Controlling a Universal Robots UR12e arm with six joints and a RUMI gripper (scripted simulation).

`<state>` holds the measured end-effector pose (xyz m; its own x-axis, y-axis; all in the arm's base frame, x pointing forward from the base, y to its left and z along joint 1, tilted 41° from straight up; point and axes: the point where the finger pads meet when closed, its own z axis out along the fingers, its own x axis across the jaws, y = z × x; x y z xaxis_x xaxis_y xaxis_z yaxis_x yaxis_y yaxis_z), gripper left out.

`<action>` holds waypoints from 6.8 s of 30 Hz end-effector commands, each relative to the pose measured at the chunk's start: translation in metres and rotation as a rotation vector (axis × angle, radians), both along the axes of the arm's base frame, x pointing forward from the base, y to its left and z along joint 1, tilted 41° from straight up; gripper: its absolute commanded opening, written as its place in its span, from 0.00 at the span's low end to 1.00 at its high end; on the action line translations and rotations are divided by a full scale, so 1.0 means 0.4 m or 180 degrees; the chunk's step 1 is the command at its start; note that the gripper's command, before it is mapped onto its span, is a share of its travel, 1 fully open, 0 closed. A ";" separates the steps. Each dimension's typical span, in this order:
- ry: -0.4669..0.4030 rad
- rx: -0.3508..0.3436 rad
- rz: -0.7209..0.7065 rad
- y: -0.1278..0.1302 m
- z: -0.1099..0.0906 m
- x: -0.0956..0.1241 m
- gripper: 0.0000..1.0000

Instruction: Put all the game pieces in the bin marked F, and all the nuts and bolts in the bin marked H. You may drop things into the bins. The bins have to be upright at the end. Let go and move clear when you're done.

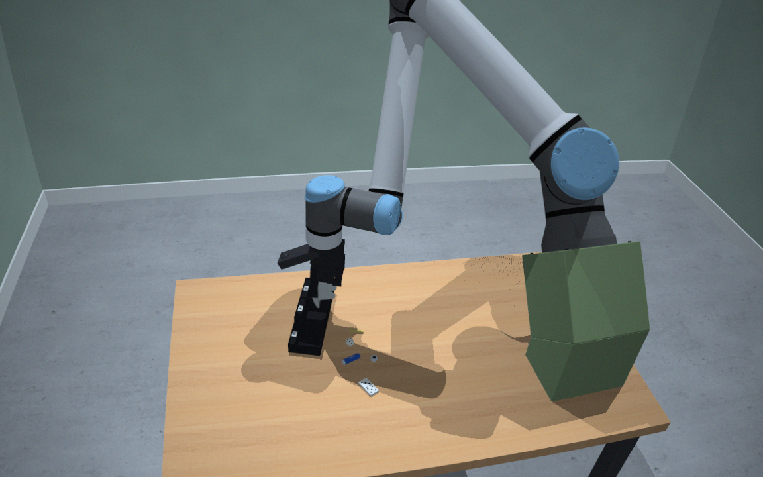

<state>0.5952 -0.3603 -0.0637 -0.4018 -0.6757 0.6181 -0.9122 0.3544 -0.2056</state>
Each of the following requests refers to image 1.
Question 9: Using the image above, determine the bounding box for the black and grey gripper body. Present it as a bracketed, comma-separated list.
[310, 239, 345, 287]

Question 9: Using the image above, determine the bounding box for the black rack of three labelled bins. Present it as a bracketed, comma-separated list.
[288, 278, 332, 356]

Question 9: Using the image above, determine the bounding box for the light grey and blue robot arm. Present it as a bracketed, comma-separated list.
[278, 0, 619, 269]

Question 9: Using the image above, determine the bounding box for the grey domino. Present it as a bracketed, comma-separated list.
[358, 378, 379, 396]

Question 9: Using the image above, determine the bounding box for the blue aa battery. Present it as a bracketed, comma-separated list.
[342, 353, 360, 365]

